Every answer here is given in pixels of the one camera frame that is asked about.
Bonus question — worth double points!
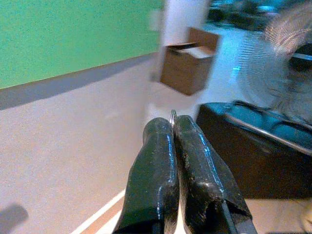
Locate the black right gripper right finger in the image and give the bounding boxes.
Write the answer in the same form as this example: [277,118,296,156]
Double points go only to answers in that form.
[174,115,256,234]

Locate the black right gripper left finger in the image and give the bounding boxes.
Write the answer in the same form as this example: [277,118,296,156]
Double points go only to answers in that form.
[114,117,180,234]

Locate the brown cardboard box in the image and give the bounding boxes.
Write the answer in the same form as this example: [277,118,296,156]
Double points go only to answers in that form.
[159,26,220,97]

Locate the wire guard floor fan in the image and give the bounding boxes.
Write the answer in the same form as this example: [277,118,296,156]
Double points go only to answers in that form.
[235,3,312,115]

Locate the green wall board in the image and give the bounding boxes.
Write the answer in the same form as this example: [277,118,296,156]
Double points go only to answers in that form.
[0,0,164,90]

